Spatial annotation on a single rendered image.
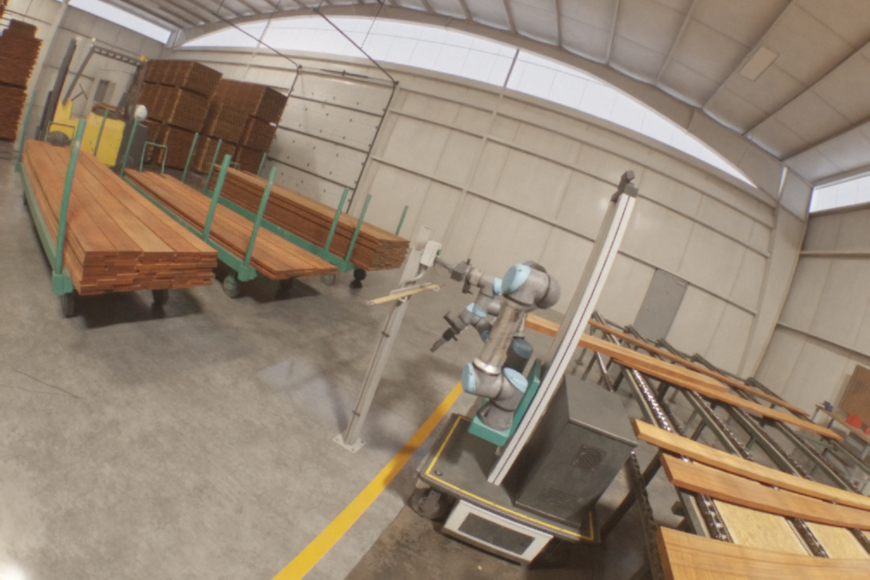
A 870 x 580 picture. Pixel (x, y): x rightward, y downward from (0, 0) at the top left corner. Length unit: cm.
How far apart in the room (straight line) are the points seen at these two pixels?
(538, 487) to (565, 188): 902
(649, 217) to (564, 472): 909
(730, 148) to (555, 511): 1060
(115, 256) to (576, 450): 241
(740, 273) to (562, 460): 1008
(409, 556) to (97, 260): 206
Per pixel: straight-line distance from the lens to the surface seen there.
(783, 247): 1195
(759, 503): 178
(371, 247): 436
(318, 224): 482
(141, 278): 235
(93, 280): 224
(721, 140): 1138
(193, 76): 1078
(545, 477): 171
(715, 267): 1095
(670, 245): 1043
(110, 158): 742
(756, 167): 1174
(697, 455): 186
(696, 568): 112
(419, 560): 182
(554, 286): 137
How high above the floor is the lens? 142
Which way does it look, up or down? 7 degrees down
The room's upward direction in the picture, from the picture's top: 21 degrees clockwise
